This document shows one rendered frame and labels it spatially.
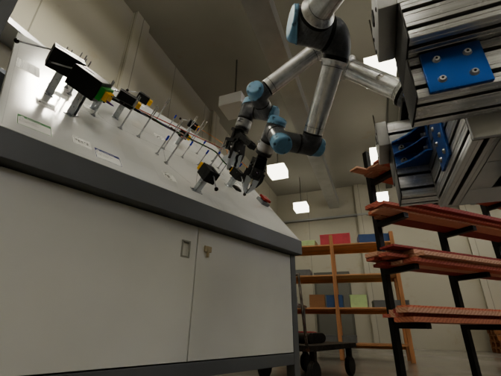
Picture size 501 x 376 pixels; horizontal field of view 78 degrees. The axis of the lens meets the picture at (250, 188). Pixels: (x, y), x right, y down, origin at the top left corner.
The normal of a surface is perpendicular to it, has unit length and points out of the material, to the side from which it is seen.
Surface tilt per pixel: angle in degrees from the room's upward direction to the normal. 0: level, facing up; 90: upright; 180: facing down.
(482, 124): 90
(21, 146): 90
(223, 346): 90
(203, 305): 90
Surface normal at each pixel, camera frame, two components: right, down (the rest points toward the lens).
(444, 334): -0.36, -0.39
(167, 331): 0.76, -0.25
